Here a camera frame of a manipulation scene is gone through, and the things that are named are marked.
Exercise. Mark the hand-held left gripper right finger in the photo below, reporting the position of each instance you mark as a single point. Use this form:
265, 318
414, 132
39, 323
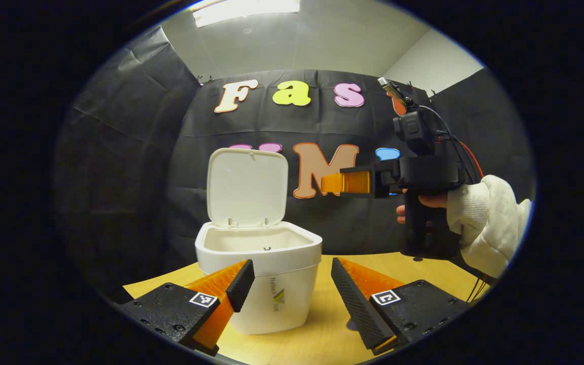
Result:
355, 306

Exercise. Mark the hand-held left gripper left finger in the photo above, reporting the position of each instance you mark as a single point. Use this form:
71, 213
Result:
241, 286

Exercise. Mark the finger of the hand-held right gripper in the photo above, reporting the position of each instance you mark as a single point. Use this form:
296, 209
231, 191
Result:
353, 182

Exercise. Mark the white garbage bin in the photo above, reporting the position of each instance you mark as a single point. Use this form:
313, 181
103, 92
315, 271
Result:
271, 258

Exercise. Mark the wooden desktop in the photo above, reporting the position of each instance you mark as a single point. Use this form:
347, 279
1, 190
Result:
327, 324

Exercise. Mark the ceiling light panel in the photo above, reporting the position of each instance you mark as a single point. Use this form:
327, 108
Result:
246, 9

